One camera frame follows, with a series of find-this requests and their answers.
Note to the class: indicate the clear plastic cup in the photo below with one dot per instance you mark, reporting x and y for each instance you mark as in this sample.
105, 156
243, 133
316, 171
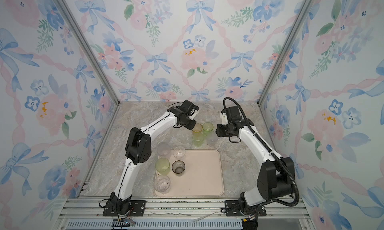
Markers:
163, 150
162, 184
179, 152
212, 139

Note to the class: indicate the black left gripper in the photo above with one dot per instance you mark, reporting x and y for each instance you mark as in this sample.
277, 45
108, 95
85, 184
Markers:
190, 127

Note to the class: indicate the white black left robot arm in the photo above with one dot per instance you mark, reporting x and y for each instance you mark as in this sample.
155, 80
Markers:
139, 149

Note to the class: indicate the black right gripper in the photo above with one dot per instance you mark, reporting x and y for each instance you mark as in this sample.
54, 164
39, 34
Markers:
219, 132

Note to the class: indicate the light green plastic cup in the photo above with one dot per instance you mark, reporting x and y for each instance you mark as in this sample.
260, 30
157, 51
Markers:
163, 166
198, 139

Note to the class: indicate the aluminium corner post left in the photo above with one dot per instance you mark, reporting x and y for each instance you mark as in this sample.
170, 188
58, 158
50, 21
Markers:
85, 47

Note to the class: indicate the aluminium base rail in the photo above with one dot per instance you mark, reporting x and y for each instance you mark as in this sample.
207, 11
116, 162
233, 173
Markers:
85, 213

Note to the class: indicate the beige plastic tray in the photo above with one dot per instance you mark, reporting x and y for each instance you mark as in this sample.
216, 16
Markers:
202, 177

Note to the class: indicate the grey smoked plastic cup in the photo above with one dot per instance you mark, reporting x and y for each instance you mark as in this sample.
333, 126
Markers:
178, 167

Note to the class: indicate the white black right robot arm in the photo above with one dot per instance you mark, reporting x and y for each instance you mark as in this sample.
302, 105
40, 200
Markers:
276, 181

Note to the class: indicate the aluminium corner post right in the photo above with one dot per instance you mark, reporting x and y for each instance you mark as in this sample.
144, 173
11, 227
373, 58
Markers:
291, 37

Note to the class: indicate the aluminium corner post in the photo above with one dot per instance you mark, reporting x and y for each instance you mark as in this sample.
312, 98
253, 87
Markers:
291, 37
85, 47

